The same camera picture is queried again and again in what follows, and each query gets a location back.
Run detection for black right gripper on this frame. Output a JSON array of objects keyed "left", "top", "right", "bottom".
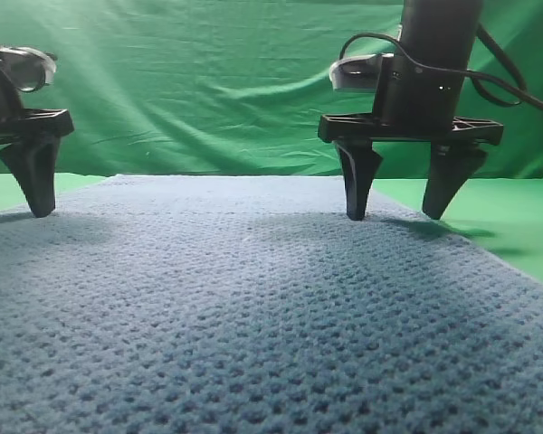
[{"left": 318, "top": 56, "right": 504, "bottom": 221}]

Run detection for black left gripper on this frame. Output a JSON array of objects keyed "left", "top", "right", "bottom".
[{"left": 0, "top": 71, "right": 75, "bottom": 218}]

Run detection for blue waffle weave towel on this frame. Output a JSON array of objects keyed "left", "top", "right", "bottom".
[{"left": 0, "top": 175, "right": 543, "bottom": 433}]

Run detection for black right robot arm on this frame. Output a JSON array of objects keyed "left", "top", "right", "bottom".
[{"left": 318, "top": 1, "right": 504, "bottom": 221}]

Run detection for green backdrop cloth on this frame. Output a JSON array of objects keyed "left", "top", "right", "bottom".
[{"left": 0, "top": 0, "right": 543, "bottom": 178}]

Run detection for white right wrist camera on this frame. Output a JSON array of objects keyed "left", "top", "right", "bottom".
[{"left": 329, "top": 53, "right": 394, "bottom": 93}]

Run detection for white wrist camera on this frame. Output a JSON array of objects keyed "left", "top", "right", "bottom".
[
  {"left": 0, "top": 47, "right": 58, "bottom": 93},
  {"left": 329, "top": 53, "right": 394, "bottom": 93}
]

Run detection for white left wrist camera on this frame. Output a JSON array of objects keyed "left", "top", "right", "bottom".
[{"left": 0, "top": 47, "right": 58, "bottom": 93}]

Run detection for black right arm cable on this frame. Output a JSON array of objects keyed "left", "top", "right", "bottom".
[{"left": 338, "top": 22, "right": 543, "bottom": 121}]

